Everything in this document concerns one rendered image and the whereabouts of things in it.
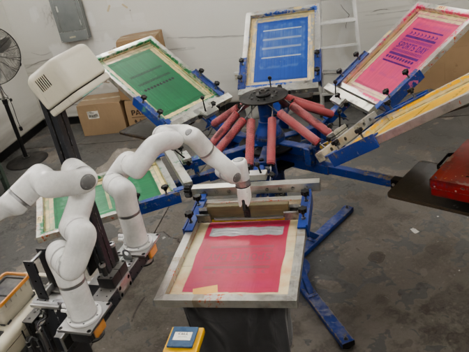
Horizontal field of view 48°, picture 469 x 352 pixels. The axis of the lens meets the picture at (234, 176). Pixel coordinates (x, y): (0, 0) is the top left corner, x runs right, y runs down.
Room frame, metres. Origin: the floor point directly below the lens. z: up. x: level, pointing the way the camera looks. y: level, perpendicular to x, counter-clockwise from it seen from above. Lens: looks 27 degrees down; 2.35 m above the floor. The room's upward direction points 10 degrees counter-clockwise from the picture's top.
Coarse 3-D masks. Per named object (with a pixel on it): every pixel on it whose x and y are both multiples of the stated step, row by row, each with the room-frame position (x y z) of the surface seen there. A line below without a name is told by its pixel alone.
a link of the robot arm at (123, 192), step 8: (112, 176) 1.96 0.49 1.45; (120, 176) 1.95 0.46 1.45; (104, 184) 1.96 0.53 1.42; (112, 184) 1.90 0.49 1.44; (120, 184) 1.88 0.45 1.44; (128, 184) 1.89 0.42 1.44; (112, 192) 1.88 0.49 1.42; (120, 192) 1.86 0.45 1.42; (128, 192) 1.87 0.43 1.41; (136, 192) 1.91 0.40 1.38; (120, 200) 1.86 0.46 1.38; (128, 200) 1.87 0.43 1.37; (136, 200) 1.90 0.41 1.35; (120, 208) 1.87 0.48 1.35; (128, 208) 1.87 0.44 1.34; (136, 208) 1.89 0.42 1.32; (120, 216) 1.88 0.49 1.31; (128, 216) 1.87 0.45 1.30
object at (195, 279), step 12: (204, 240) 2.12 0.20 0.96; (216, 240) 2.11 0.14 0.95; (228, 240) 2.09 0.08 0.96; (240, 240) 2.07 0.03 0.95; (204, 252) 2.03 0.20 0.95; (192, 276) 1.87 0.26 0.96; (204, 276) 1.85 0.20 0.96; (216, 276) 1.84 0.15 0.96; (228, 276) 1.82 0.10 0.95; (192, 288) 1.78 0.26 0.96; (228, 288) 1.74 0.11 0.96
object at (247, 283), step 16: (256, 224) 2.18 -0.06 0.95; (272, 224) 2.16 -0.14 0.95; (288, 224) 2.13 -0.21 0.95; (256, 240) 2.05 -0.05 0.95; (272, 240) 2.02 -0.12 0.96; (272, 256) 1.90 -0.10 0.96; (272, 272) 1.79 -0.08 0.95; (240, 288) 1.72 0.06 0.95; (256, 288) 1.71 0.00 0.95; (272, 288) 1.69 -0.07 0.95
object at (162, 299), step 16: (192, 240) 2.14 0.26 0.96; (304, 240) 1.94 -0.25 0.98; (176, 256) 1.98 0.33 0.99; (176, 272) 1.89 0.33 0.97; (160, 288) 1.78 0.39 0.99; (288, 288) 1.63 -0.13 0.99; (160, 304) 1.70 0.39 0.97; (176, 304) 1.68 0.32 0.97; (192, 304) 1.67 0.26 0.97; (208, 304) 1.65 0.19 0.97; (224, 304) 1.63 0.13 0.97; (240, 304) 1.61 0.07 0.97; (256, 304) 1.59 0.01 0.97; (272, 304) 1.58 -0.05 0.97; (288, 304) 1.56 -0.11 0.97
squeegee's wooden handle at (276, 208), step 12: (216, 204) 2.26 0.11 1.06; (228, 204) 2.24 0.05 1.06; (252, 204) 2.20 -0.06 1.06; (264, 204) 2.18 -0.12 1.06; (276, 204) 2.16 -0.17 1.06; (288, 204) 2.16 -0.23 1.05; (216, 216) 2.25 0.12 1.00; (228, 216) 2.23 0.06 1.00; (240, 216) 2.21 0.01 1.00; (252, 216) 2.20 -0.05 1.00
